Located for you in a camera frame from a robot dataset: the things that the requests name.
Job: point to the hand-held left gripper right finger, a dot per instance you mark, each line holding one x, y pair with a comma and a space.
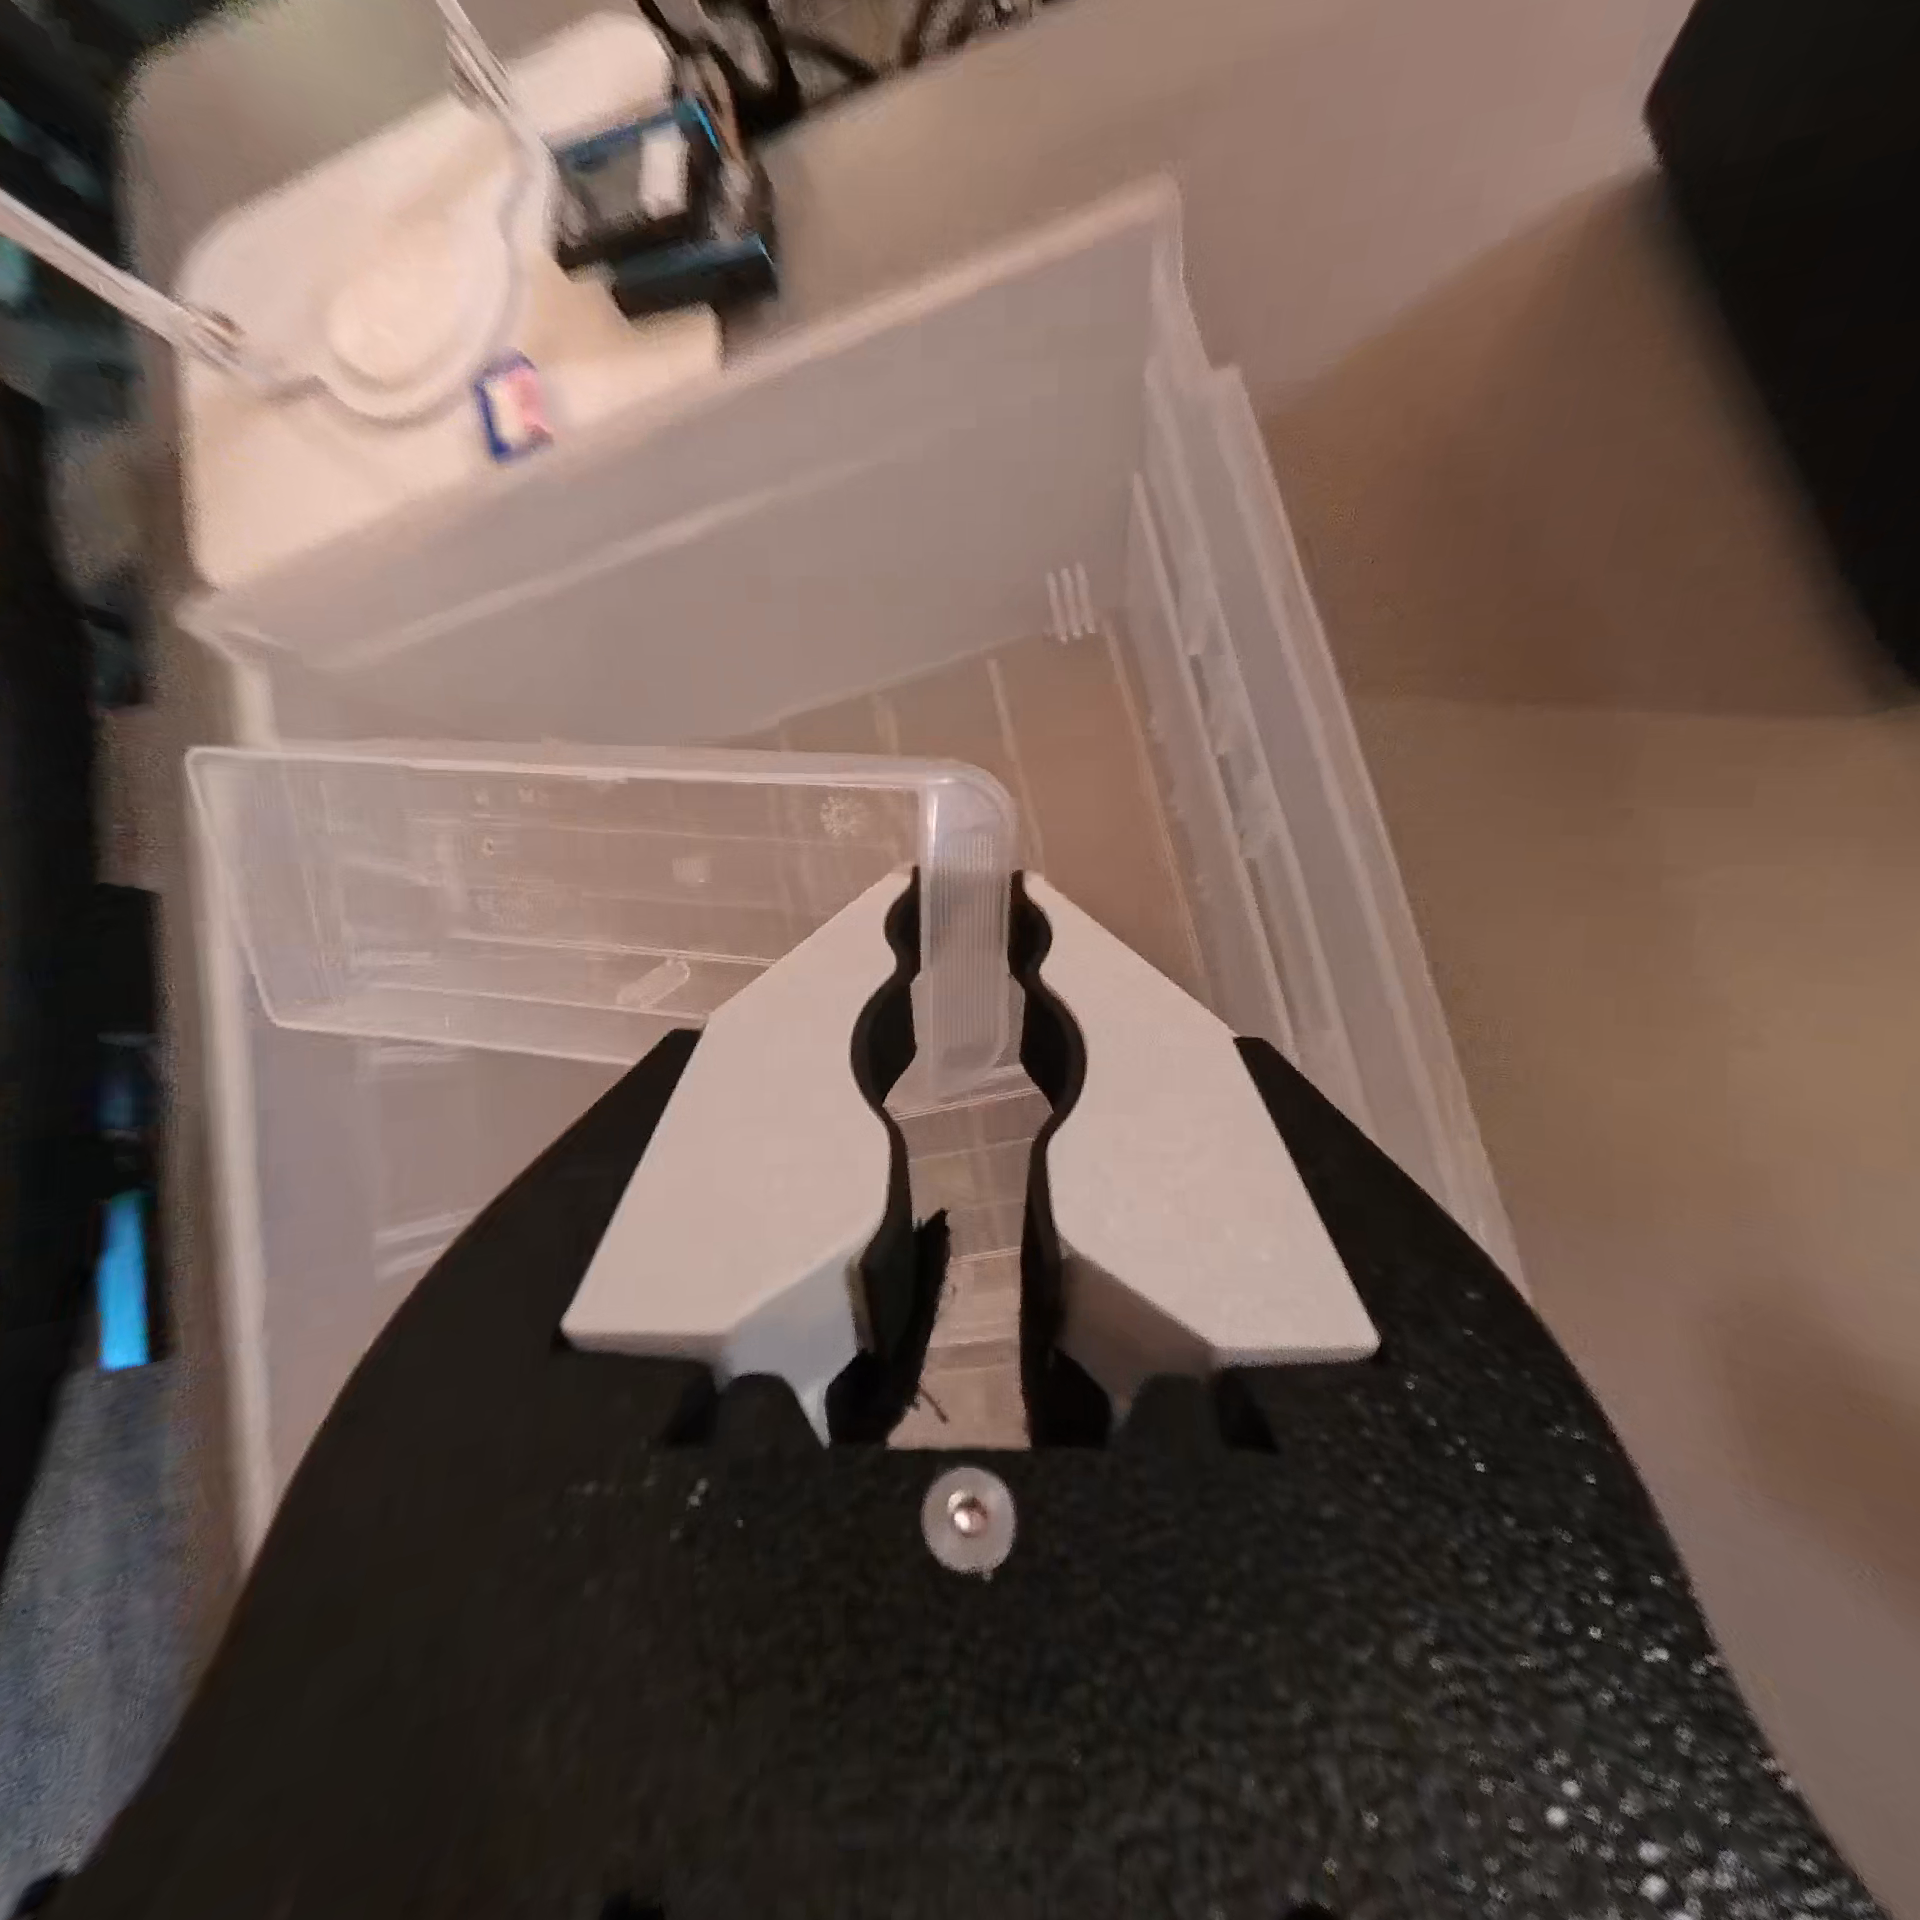
1200, 1184

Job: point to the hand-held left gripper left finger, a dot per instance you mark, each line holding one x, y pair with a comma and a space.
719, 1184

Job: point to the clear plastic drawer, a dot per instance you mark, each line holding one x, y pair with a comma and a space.
523, 884

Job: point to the clear plastic storage bin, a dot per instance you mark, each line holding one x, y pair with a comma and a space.
899, 600

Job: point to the black drawer cabinet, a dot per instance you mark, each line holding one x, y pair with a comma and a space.
1802, 225

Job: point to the small blue memory card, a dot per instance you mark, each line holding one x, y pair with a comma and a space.
514, 404

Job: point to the clear blister pack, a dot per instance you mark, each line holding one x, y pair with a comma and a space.
390, 332

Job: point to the black electronic device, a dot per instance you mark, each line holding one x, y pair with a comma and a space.
676, 209

